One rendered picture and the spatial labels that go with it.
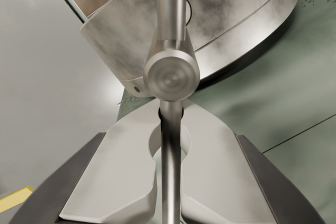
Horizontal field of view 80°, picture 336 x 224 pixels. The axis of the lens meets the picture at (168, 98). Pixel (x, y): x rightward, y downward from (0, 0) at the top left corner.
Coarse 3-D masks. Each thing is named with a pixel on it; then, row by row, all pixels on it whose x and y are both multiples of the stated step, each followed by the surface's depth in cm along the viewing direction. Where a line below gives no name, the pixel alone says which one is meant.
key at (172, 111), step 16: (160, 0) 8; (176, 0) 8; (160, 16) 8; (176, 16) 8; (160, 32) 8; (176, 32) 8; (160, 112) 11; (176, 112) 10; (176, 128) 11; (176, 144) 11; (176, 160) 12; (176, 176) 12; (176, 192) 12; (176, 208) 13
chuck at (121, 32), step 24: (120, 0) 20; (144, 0) 20; (192, 0) 20; (216, 0) 20; (240, 0) 20; (264, 0) 21; (96, 24) 23; (120, 24) 22; (144, 24) 21; (192, 24) 21; (216, 24) 21; (96, 48) 28; (120, 48) 24; (144, 48) 23; (120, 72) 28
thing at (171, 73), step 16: (160, 48) 8; (176, 48) 7; (192, 48) 9; (160, 64) 7; (176, 64) 7; (192, 64) 7; (144, 80) 8; (160, 80) 8; (176, 80) 8; (192, 80) 8; (160, 96) 8; (176, 96) 8
